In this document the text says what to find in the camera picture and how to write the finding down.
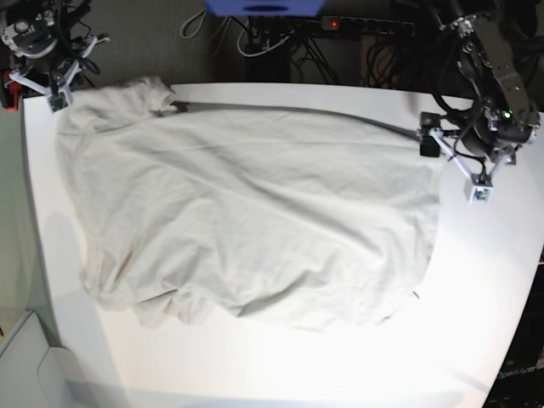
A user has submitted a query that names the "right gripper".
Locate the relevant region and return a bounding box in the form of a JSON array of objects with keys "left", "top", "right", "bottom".
[{"left": 8, "top": 33, "right": 110, "bottom": 96}]

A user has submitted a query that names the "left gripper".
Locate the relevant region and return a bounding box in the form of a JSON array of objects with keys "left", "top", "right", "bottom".
[{"left": 417, "top": 110, "right": 519, "bottom": 182}]

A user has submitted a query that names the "beige t-shirt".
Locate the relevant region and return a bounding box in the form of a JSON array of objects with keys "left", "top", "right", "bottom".
[{"left": 55, "top": 78, "right": 443, "bottom": 331}]

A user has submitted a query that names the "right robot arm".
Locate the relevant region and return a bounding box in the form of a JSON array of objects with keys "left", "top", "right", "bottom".
[{"left": 1, "top": 1, "right": 109, "bottom": 99}]

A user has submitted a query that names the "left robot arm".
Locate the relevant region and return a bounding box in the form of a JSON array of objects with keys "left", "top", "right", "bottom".
[{"left": 418, "top": 1, "right": 541, "bottom": 190}]

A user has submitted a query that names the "red black clamp tool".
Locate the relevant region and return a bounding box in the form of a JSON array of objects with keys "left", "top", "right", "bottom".
[{"left": 1, "top": 70, "right": 21, "bottom": 112}]

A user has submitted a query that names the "black power strip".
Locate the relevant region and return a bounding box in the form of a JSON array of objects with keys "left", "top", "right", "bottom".
[{"left": 320, "top": 16, "right": 416, "bottom": 37}]

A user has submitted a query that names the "blue overhead box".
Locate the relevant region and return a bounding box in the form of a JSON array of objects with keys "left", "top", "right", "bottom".
[{"left": 205, "top": 0, "right": 324, "bottom": 16}]

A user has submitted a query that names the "white plastic bin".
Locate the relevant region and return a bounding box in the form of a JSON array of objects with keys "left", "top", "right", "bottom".
[{"left": 1, "top": 312, "right": 86, "bottom": 408}]

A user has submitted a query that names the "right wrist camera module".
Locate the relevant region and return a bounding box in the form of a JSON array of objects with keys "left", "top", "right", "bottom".
[{"left": 47, "top": 91, "right": 73, "bottom": 112}]

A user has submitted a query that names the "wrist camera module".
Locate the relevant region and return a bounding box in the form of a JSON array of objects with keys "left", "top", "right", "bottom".
[
  {"left": 463, "top": 178, "right": 494, "bottom": 204},
  {"left": 47, "top": 91, "right": 73, "bottom": 112}
]

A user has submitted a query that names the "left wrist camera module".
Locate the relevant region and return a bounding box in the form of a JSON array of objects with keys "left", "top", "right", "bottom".
[{"left": 463, "top": 178, "right": 494, "bottom": 204}]

